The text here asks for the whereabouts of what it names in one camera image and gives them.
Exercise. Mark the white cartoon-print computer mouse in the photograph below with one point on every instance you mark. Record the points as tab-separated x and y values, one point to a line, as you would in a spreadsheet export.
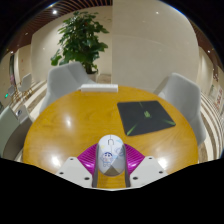
111	155

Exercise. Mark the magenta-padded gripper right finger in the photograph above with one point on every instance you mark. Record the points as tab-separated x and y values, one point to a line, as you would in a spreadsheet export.
148	168

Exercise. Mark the grey upholstered chair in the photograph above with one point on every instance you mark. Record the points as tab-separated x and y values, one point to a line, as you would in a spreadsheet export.
25	83
63	81
10	131
183	100

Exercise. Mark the white power strip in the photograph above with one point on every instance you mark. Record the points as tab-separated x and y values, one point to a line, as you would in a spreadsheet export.
99	88

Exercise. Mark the black mouse pad green streaks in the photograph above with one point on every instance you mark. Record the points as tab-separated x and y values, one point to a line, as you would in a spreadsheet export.
145	117

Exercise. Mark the green potted plant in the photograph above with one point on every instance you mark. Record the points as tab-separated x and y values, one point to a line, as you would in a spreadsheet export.
81	38

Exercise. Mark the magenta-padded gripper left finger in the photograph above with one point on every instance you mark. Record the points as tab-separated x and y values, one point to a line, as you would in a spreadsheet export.
75	168

